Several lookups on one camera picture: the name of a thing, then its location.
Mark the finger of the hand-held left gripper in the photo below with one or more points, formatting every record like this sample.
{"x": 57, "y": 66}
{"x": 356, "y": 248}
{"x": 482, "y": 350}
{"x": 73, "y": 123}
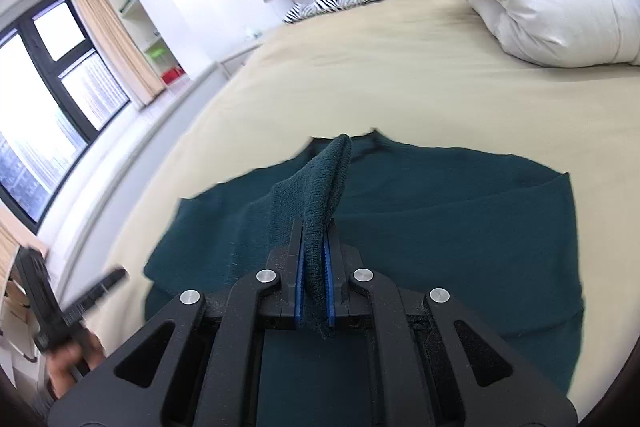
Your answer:
{"x": 95, "y": 292}

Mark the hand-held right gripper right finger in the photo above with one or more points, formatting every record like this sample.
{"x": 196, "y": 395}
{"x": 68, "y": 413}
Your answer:
{"x": 328, "y": 282}

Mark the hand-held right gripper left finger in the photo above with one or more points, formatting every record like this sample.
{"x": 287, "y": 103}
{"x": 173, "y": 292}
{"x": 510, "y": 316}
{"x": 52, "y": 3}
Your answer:
{"x": 299, "y": 279}

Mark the dark green sweater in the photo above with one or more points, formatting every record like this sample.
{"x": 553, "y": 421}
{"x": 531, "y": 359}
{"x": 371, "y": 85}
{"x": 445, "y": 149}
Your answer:
{"x": 450, "y": 232}

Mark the person's left hand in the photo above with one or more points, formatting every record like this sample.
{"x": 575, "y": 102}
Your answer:
{"x": 65, "y": 369}

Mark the black framed window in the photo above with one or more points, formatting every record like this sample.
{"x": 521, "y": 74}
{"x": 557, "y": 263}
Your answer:
{"x": 90, "y": 92}

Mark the bed with beige sheet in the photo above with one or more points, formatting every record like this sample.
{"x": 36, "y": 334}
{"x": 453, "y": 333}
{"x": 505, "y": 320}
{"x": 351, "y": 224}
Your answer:
{"x": 400, "y": 82}

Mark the white nightstand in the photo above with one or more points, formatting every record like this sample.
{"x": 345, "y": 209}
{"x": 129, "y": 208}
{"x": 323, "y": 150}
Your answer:
{"x": 235, "y": 59}

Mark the red box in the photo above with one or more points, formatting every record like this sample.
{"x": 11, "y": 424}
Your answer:
{"x": 172, "y": 75}

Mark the green plastic object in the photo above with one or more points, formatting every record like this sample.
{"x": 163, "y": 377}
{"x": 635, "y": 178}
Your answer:
{"x": 156, "y": 53}

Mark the beige curtain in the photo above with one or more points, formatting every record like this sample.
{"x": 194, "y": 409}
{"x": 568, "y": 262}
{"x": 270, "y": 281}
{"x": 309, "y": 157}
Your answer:
{"x": 115, "y": 37}

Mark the zebra striped pillow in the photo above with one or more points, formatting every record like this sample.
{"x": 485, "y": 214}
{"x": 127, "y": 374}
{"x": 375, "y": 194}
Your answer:
{"x": 335, "y": 2}

